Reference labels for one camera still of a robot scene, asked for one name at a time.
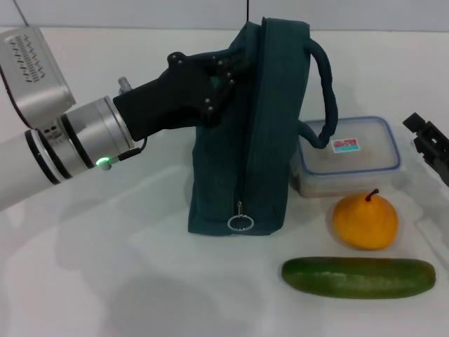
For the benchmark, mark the orange yellow pear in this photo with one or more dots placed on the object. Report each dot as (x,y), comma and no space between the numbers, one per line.
(365,224)

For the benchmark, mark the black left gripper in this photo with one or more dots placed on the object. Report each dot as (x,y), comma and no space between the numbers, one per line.
(165,102)

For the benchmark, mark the clear container with blue lid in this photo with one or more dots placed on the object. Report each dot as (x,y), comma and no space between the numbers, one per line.
(350,165)

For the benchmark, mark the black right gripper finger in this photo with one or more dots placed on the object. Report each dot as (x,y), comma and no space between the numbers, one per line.
(431,144)

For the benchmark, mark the green cucumber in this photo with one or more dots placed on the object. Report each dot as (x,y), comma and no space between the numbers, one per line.
(358,279)

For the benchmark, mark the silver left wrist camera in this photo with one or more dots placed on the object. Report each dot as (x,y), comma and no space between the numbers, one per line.
(31,70)

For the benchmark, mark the silver port plug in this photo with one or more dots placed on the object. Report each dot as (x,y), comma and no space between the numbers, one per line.
(123,85)

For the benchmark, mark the dark teal fabric bag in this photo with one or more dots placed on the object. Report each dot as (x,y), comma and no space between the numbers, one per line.
(266,140)

